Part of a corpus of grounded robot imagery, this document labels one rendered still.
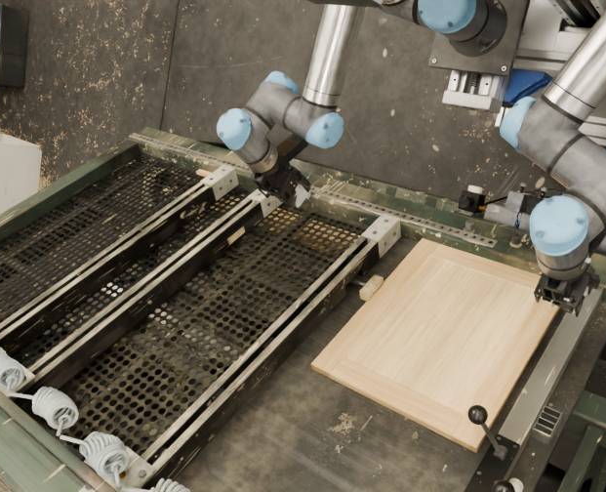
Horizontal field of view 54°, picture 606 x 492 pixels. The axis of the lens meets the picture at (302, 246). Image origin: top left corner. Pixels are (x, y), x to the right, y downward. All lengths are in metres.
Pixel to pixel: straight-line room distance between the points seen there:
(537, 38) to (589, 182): 0.82
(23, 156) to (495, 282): 3.99
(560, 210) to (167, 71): 3.30
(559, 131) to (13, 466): 1.25
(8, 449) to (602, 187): 1.28
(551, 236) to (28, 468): 1.13
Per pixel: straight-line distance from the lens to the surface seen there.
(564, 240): 0.88
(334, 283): 1.61
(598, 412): 1.51
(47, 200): 2.47
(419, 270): 1.71
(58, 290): 1.92
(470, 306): 1.61
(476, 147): 2.71
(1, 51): 5.24
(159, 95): 3.98
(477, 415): 1.22
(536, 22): 1.72
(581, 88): 0.95
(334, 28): 1.15
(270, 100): 1.26
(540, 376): 1.45
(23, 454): 1.49
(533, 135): 0.96
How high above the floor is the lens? 2.54
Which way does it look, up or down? 54 degrees down
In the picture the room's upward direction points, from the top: 95 degrees counter-clockwise
